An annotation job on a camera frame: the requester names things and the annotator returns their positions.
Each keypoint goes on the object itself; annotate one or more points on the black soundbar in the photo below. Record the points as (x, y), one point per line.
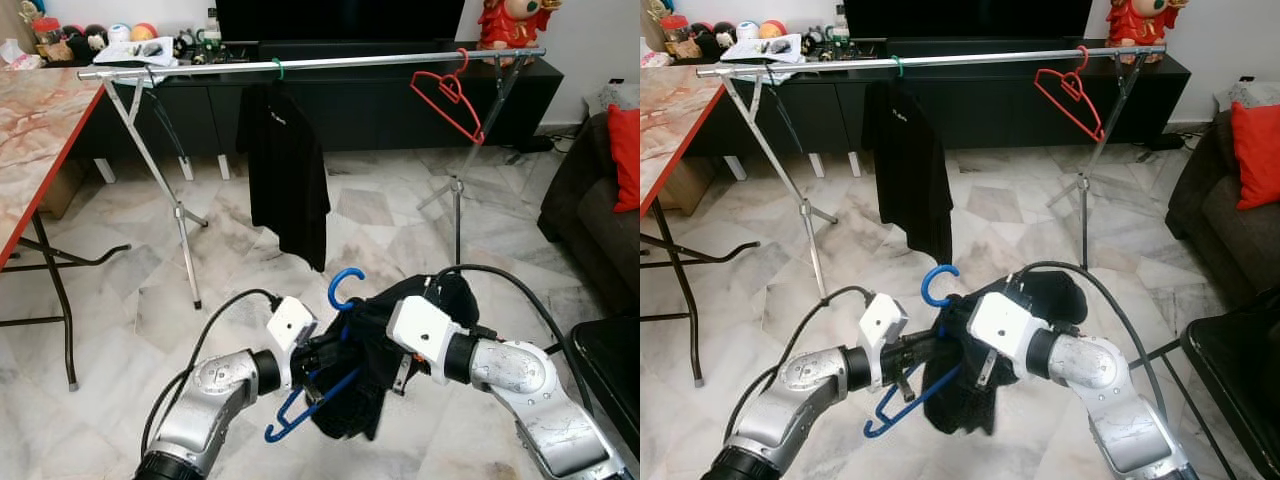
(350, 48)
(980, 46)

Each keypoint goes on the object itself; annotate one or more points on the red laughing Buddha statue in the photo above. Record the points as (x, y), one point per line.
(1140, 22)
(510, 25)

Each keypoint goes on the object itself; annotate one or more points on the marble pattern folding table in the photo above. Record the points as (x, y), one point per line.
(35, 130)
(670, 120)

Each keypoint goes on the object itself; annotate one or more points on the black folding chair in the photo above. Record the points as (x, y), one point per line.
(1240, 370)
(610, 370)

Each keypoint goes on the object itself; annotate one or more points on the black flat television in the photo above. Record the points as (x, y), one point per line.
(970, 18)
(340, 20)

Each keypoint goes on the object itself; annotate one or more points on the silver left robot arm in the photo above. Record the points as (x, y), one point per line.
(210, 390)
(800, 390)

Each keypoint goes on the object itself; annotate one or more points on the black TV cabinet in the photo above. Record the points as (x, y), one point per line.
(1000, 110)
(380, 110)

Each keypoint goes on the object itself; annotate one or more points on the brown cardboard box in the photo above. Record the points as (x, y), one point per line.
(62, 190)
(688, 185)

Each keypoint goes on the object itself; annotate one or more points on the side table with lace cloth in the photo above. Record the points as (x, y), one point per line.
(620, 95)
(1250, 95)

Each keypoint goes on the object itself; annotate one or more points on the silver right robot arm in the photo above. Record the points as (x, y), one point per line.
(1100, 370)
(520, 375)

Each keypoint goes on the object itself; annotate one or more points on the dark brown fabric sofa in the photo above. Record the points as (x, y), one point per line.
(590, 240)
(1220, 235)

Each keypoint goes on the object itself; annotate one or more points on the white paper sheet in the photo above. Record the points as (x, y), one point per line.
(135, 52)
(760, 50)

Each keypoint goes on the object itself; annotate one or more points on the clear bottle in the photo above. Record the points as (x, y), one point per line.
(211, 28)
(840, 25)

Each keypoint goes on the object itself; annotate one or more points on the orange ball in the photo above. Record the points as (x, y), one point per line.
(144, 32)
(772, 30)

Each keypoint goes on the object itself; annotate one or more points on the red cushion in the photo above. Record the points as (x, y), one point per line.
(1258, 155)
(625, 160)

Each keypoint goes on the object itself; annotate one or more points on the white ball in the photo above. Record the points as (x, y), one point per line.
(118, 32)
(746, 30)

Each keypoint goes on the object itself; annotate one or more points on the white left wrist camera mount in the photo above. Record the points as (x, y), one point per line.
(292, 325)
(883, 320)

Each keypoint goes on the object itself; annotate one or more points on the green plastic hanger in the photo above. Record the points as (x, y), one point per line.
(279, 68)
(899, 66)

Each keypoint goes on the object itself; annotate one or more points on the silver metal clothes rack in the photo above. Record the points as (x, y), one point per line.
(1000, 57)
(350, 61)

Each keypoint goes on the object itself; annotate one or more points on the blue plastic hanger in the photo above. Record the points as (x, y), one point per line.
(332, 290)
(926, 288)

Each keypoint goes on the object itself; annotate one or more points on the jar with red lid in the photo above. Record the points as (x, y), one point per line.
(46, 38)
(674, 36)

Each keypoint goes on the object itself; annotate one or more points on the black plush toy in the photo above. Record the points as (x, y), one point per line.
(85, 45)
(712, 43)

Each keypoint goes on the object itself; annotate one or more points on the black shirt with red collar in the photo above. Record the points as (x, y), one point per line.
(910, 170)
(285, 170)

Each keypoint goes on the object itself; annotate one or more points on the red plastic hanger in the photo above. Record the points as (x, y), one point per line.
(478, 138)
(1098, 135)

